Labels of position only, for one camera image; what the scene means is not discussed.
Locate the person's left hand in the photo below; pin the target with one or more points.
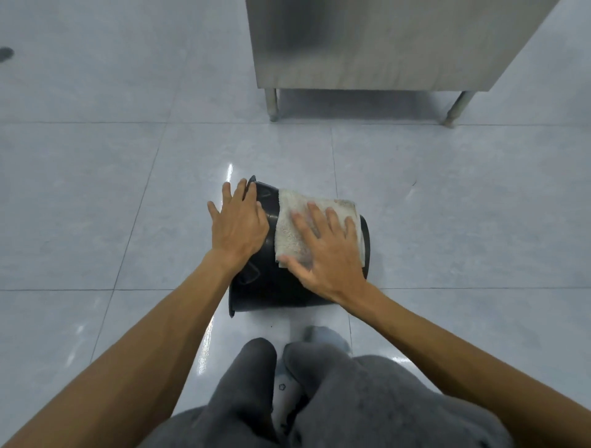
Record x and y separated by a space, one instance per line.
238 230

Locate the person's right hand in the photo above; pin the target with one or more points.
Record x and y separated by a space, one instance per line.
330 265

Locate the person's left thumb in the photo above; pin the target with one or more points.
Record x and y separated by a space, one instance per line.
213 211

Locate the person's right thumb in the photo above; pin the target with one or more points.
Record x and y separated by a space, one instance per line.
293 267

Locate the person's right middle finger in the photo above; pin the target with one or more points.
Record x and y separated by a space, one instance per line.
318 221

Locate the person's left middle finger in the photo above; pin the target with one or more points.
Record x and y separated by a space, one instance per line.
240 190

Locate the person's right little finger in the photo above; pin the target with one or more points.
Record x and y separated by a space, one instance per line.
352 230

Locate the white cleaning cloth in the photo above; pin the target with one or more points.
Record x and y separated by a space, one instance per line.
295 217

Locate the black plastic bucket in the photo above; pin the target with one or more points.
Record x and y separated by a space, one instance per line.
268 277

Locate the person's left forearm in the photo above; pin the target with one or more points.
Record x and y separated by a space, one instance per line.
134 364

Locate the person's right forearm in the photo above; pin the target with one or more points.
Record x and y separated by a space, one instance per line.
466 364

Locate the white shoe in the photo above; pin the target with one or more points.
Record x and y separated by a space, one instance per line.
286 392

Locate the grey trousers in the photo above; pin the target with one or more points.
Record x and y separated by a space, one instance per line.
332 401

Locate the stainless steel cabinet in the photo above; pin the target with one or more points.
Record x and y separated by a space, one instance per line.
383 46

